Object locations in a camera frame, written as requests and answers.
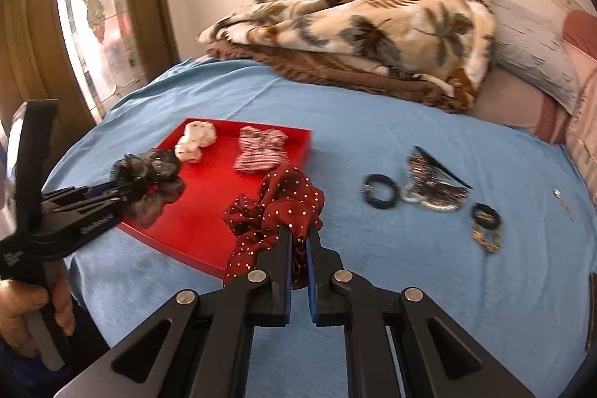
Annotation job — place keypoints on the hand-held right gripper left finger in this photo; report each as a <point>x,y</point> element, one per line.
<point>287,272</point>

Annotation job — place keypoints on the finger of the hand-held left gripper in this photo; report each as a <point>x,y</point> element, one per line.
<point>74,198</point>
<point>88,228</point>

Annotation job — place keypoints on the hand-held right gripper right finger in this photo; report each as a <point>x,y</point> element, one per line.
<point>311,276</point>

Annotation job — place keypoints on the red polka dot scrunchie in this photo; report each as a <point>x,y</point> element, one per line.
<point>270,202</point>

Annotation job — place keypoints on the dark grey scrunchie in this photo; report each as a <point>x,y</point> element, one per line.
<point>163,167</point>

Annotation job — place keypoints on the red tray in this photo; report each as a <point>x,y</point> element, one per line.
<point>200,202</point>

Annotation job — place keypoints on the person's left hand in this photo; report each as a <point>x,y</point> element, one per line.
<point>18,304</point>

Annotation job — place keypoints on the blue bed sheet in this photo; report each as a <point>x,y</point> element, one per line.
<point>373,267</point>

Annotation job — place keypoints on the red white plaid scrunchie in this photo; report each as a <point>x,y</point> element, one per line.
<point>259,151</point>

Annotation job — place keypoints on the white floral scrunchie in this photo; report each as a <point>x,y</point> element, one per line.
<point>193,141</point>

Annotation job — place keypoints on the wooden door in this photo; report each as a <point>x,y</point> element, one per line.
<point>28,29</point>

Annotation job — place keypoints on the brown blanket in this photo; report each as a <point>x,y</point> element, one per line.
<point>326,69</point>

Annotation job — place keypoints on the leaf print blanket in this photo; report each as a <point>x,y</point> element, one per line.
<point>373,29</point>

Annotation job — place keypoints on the striped floral cushion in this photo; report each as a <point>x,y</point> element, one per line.
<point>585,123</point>

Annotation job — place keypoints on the grey pillow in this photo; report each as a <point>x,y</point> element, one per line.
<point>527,43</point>

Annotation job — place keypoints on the pink cushion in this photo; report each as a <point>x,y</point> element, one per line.
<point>583,29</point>

